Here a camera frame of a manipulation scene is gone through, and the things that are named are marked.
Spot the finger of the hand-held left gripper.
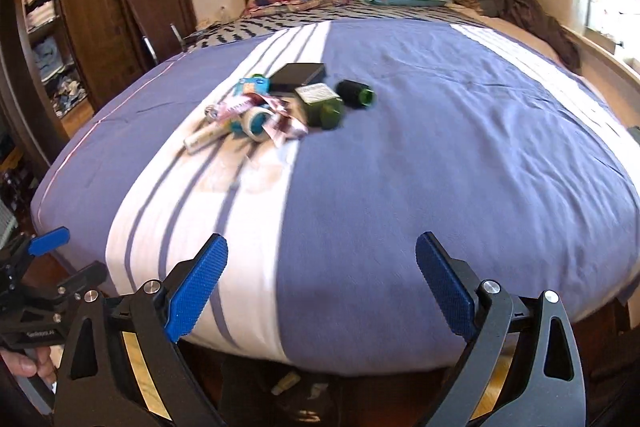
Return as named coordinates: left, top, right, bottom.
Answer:
left=0, top=227, right=71, bottom=273
left=0, top=263, right=108, bottom=309

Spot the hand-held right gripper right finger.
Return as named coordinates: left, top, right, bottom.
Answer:
left=415, top=231, right=587, bottom=427

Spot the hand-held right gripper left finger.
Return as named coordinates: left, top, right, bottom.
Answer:
left=52, top=233, right=231, bottom=427

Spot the teal snack packet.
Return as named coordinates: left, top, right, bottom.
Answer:
left=236, top=74, right=271, bottom=96

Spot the person's left hand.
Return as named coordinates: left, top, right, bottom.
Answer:
left=0, top=348, right=60, bottom=390

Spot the blue white striped blanket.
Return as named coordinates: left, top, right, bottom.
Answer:
left=30, top=19, right=640, bottom=378

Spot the white tube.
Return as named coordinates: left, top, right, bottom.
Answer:
left=184, top=127, right=228, bottom=152

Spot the white tape roll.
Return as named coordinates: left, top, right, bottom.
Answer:
left=227, top=106, right=276, bottom=140

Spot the pink purple wrapper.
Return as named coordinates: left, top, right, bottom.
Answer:
left=205, top=94, right=266, bottom=122

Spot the red white wrapper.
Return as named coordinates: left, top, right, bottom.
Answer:
left=260, top=94, right=309, bottom=145

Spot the green square bottle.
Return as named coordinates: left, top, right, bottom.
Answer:
left=294, top=83, right=345, bottom=130

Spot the folded metal chair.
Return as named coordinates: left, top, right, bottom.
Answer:
left=122, top=0, right=188, bottom=72

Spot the open shelf with clothes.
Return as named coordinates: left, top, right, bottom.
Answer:
left=12, top=0, right=96, bottom=128

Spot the black flat box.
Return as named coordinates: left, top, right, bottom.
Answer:
left=268, top=63, right=327, bottom=90

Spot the navy zigzag bed sheet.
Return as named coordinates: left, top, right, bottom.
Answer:
left=182, top=2, right=481, bottom=52

